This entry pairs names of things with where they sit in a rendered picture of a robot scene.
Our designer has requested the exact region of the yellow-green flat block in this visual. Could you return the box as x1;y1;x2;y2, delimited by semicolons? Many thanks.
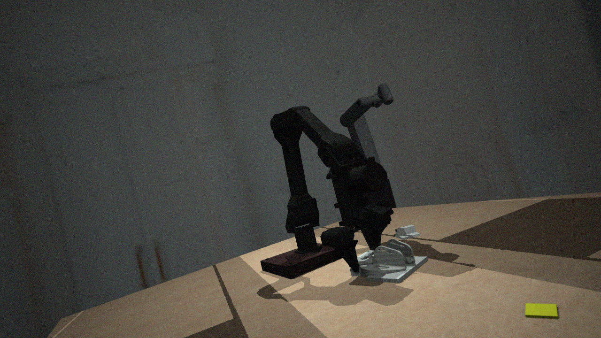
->
525;303;558;319

